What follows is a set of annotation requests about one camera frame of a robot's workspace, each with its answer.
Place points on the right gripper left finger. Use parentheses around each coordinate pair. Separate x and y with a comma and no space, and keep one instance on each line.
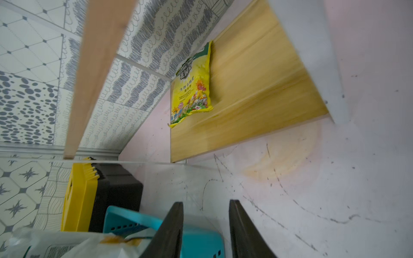
(167,242)

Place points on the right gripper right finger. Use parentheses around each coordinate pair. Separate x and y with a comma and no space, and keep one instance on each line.
(246,241)

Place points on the teal plastic basket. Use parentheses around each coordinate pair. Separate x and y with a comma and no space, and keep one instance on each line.
(195,242)

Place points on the white fertilizer bag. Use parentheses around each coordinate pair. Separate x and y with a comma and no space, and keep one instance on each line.
(29,243)

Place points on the small yellow seed packet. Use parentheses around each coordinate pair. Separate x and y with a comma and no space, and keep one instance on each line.
(191,87)

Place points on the wooden white-framed shelf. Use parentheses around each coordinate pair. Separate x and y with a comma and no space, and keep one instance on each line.
(274,66)

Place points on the yellow black toolbox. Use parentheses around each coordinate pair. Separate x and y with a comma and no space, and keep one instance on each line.
(91,189)

